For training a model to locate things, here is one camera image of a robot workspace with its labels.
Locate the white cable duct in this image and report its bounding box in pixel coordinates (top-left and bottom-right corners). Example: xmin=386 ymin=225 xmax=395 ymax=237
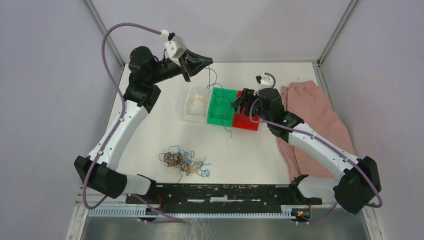
xmin=87 ymin=205 xmax=295 ymax=220

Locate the dark thin cable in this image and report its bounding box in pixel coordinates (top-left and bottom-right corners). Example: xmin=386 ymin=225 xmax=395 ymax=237
xmin=205 ymin=65 xmax=237 ymax=138

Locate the red plastic bin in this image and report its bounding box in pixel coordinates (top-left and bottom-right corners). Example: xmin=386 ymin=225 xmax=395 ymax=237
xmin=231 ymin=90 xmax=261 ymax=131

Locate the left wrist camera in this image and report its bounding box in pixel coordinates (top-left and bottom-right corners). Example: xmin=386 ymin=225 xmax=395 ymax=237
xmin=165 ymin=33 xmax=187 ymax=67

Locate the green plastic bin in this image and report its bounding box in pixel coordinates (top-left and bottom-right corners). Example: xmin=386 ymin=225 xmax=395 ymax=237
xmin=207 ymin=87 xmax=238 ymax=127

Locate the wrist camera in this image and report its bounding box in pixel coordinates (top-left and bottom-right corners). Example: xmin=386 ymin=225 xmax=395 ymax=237
xmin=255 ymin=72 xmax=276 ymax=91
xmin=165 ymin=33 xmax=187 ymax=67

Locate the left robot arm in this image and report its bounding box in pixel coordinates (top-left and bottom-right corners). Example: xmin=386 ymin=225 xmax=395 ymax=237
xmin=74 ymin=46 xmax=213 ymax=204

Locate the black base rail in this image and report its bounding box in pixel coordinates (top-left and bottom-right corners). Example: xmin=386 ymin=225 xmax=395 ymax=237
xmin=141 ymin=183 xmax=323 ymax=214

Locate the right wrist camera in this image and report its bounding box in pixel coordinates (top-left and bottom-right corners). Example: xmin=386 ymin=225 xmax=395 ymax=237
xmin=255 ymin=72 xmax=276 ymax=91

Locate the clear plastic bin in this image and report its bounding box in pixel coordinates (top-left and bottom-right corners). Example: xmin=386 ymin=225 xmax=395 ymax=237
xmin=182 ymin=85 xmax=212 ymax=124

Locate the cable pile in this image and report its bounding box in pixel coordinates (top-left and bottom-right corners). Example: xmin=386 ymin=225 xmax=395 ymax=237
xmin=158 ymin=145 xmax=212 ymax=184

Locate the pink cloth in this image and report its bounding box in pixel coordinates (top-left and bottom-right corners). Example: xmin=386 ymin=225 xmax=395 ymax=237
xmin=276 ymin=80 xmax=356 ymax=182

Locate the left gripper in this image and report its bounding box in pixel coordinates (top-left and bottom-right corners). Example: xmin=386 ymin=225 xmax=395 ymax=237
xmin=149 ymin=48 xmax=214 ymax=84

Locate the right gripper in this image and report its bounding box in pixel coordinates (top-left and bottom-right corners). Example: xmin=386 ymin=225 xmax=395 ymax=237
xmin=231 ymin=87 xmax=272 ymax=124

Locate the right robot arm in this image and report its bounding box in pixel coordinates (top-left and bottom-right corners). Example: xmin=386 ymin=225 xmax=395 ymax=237
xmin=231 ymin=88 xmax=383 ymax=214

